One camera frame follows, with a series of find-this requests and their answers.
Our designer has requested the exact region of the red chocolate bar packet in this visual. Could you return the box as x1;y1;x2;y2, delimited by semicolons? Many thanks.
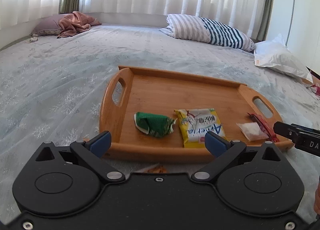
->
248;113;280;143

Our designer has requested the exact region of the yellow snack packet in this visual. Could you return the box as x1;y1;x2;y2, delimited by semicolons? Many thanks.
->
174;108;226;148

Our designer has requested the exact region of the white cake clear packet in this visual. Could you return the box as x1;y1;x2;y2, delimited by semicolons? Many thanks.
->
236;122;268;141

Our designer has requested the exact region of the green snack packet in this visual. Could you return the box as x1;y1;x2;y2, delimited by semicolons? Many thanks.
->
133;112;176;138

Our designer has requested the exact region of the brown nut bar packet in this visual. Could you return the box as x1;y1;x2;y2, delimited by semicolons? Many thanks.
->
138;163;168;174

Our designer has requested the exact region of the person's right hand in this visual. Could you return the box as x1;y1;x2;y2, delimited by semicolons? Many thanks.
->
313;183;320;215

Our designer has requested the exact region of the small red item bedside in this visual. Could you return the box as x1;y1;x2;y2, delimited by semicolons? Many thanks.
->
309;85;320;96

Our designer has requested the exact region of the wooden serving tray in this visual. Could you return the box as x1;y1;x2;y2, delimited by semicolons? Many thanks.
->
99;65;295;164

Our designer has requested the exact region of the light blue bedspread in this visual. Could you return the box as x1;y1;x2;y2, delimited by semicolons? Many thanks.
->
1;26;319;223

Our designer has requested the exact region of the white pillow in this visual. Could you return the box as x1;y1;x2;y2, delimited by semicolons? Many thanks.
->
254;34;313;84

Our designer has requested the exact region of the striped pillow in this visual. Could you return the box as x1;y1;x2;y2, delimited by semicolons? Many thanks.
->
160;14;255;52

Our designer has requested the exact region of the pink crumpled cloth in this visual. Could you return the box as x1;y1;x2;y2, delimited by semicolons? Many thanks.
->
57;11;101;38

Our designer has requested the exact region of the small object near pillow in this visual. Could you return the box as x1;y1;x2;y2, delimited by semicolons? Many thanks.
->
27;37;39;43

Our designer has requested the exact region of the purple pillow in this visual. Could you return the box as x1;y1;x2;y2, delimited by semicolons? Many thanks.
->
30;14;67;36

